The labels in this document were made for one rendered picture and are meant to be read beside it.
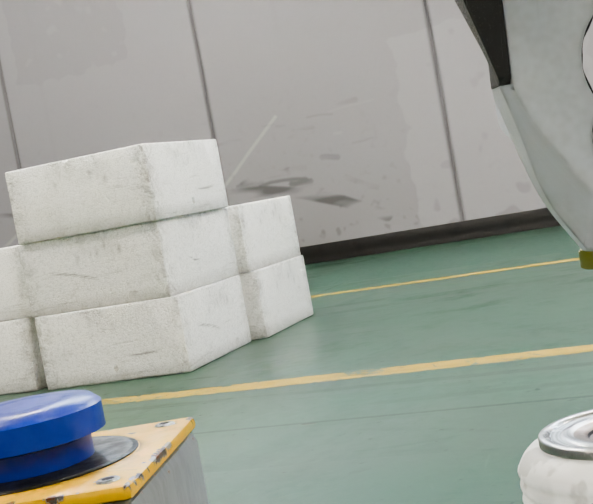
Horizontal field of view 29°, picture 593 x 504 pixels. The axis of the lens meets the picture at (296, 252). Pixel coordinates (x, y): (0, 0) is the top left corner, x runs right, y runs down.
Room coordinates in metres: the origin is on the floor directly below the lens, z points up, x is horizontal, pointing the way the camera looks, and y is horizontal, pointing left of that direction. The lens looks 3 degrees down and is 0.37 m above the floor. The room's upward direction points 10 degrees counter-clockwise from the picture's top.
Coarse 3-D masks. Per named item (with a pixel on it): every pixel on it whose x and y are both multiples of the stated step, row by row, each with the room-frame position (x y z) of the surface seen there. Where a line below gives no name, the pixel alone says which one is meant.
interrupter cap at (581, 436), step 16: (576, 416) 0.49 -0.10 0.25; (592, 416) 0.48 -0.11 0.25; (544, 432) 0.47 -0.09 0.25; (560, 432) 0.47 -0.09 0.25; (576, 432) 0.46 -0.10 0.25; (592, 432) 0.47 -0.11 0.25; (544, 448) 0.45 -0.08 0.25; (560, 448) 0.44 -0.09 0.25; (576, 448) 0.43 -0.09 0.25; (592, 448) 0.43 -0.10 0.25
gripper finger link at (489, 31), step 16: (464, 0) 0.32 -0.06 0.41; (480, 0) 0.33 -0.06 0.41; (496, 0) 0.33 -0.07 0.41; (464, 16) 0.33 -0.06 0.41; (480, 16) 0.33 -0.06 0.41; (496, 16) 0.33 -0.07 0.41; (480, 32) 0.32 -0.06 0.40; (496, 32) 0.33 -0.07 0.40; (496, 48) 0.33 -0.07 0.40; (496, 64) 0.33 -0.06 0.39; (496, 80) 0.33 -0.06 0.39
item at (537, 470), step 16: (528, 448) 0.47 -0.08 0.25; (528, 464) 0.45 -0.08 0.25; (544, 464) 0.44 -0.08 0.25; (560, 464) 0.43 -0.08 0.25; (576, 464) 0.43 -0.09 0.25; (592, 464) 0.42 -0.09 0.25; (528, 480) 0.45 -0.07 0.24; (544, 480) 0.44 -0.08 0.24; (560, 480) 0.43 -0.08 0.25; (576, 480) 0.42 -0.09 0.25; (592, 480) 0.42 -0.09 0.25; (528, 496) 0.45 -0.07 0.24; (544, 496) 0.44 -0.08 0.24; (560, 496) 0.43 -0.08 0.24; (576, 496) 0.42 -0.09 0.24; (592, 496) 0.42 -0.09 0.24
